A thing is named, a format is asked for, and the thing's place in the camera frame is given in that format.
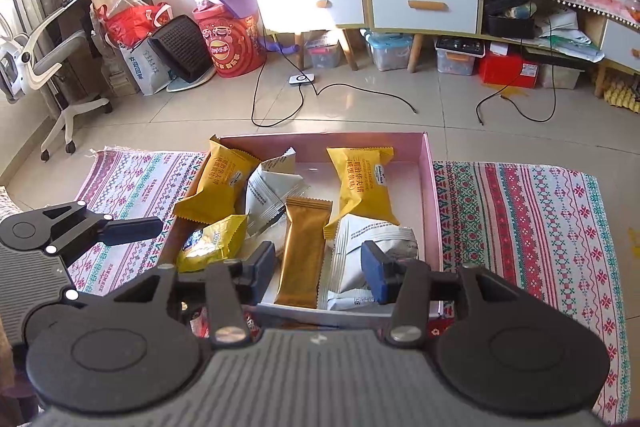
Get purple plastic handle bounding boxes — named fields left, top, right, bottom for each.
left=265, top=39, right=301, bottom=56

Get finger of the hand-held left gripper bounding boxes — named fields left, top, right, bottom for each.
left=60, top=284, right=118, bottom=310
left=42, top=201, right=164, bottom=258

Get small clear storage box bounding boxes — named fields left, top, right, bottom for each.
left=305, top=38, right=344, bottom=68

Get small white cabinet drawer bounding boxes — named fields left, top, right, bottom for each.
left=303, top=0, right=366, bottom=28

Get small yellow snack packet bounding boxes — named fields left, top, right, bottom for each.
left=176, top=214, right=249, bottom=273

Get large white cabinet drawer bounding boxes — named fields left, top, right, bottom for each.
left=369, top=0, right=482, bottom=34

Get white bag blue print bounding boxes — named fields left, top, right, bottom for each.
left=118, top=38, right=173, bottom=96

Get white bench drawer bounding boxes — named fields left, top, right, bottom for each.
left=600, top=19, right=640, bottom=72

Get black case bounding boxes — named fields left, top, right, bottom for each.
left=485, top=0, right=539, bottom=39

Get yellow wafer snack packet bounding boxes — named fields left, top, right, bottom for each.
left=173, top=135, right=261, bottom=225
left=324, top=146, right=401, bottom=240

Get red round drum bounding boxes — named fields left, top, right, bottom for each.
left=193, top=4, right=267, bottom=78

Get clear storage box blue lid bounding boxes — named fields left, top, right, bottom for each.
left=365, top=33, right=414, bottom=72

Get black perforated basket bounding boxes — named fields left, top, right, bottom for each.
left=147, top=14, right=213, bottom=84

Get black floor cable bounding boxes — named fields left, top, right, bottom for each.
left=475, top=17, right=559, bottom=126

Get white office chair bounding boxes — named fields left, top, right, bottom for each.
left=0, top=14, right=113, bottom=162

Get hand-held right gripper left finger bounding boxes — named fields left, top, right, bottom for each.
left=107, top=241, right=277, bottom=348

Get clear storage box black top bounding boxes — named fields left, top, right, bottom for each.
left=435, top=37, right=485, bottom=76

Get red snack packet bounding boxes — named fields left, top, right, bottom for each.
left=187, top=302, right=261, bottom=339

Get red shopping bag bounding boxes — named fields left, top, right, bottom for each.
left=102, top=4, right=173, bottom=48

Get brown stick snack packet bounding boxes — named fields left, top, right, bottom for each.
left=274, top=197, right=333, bottom=309

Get white plastic bags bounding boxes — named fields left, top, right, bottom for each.
left=537, top=7, right=607, bottom=60

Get pink cardboard box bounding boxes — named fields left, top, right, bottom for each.
left=172, top=132, right=446, bottom=330

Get red cardboard box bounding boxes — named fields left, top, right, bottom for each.
left=479, top=52, right=540, bottom=88

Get patterned woven mat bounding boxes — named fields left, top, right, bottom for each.
left=67, top=147, right=631, bottom=425

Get black cable with white device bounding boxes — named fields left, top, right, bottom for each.
left=251, top=57, right=417, bottom=128

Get yellow egg carton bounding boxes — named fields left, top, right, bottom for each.
left=603, top=79, right=640, bottom=110

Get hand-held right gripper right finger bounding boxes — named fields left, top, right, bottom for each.
left=361, top=241, right=521, bottom=342

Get white snack packet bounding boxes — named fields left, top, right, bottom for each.
left=245, top=148, right=311, bottom=238
left=325, top=214, right=418, bottom=312

